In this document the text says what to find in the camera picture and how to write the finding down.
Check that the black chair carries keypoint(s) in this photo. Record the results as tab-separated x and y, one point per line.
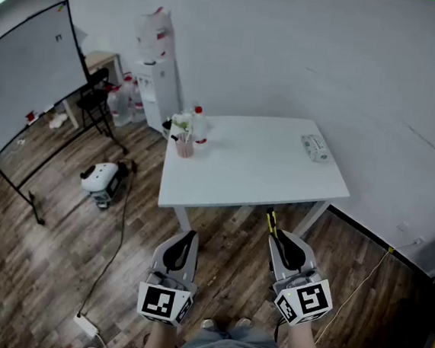
95	96

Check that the wrapped dispenser water bottle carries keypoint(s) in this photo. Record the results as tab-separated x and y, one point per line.
154	33

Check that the large clear water jug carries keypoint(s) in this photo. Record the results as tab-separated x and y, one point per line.
138	106
119	110
127	84

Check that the white plush toy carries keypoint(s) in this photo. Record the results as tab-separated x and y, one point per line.
58	120

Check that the white wet wipes pack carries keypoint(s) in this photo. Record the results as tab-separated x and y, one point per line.
315	148

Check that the white panda-shaped appliance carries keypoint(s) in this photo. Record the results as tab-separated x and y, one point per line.
98	175

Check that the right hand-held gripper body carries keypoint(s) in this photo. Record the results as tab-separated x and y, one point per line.
305	300

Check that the person's left shoe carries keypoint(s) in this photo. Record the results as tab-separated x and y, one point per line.
208	323

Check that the person's shoe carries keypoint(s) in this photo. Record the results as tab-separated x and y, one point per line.
243	322
208	323

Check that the white water dispenser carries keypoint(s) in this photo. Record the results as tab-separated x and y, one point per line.
160	87

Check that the wooden desk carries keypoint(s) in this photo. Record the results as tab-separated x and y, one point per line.
102	59

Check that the black trash bin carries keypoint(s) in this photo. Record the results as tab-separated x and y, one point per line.
166	125

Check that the clear bottle with red cap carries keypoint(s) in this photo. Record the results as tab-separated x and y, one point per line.
200	129

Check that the person's blue jeans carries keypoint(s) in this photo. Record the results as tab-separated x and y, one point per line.
224	338

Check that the black marker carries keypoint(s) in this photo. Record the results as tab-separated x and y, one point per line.
174	138

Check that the pink pen cup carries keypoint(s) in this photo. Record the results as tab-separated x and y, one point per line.
185	149

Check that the white table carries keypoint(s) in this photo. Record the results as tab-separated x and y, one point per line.
249	165

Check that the small red object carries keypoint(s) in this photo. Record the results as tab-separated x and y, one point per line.
30	117

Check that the white wall socket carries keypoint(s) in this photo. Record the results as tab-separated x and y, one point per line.
402	226
418	241

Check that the white flower bouquet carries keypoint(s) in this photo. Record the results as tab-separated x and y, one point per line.
180	122

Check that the person's right shoe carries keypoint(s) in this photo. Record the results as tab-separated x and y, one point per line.
243	322

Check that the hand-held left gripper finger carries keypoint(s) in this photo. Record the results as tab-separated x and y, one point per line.
163	260
193	259

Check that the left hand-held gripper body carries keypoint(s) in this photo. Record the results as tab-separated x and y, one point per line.
159	303

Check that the white power strip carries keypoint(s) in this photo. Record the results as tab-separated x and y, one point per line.
85	325

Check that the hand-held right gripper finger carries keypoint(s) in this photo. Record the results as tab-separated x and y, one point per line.
294	253
273	259

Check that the whiteboard on black stand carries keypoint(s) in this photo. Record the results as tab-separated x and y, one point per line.
28	74

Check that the person's left forearm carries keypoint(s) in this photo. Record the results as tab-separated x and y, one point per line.
161	343

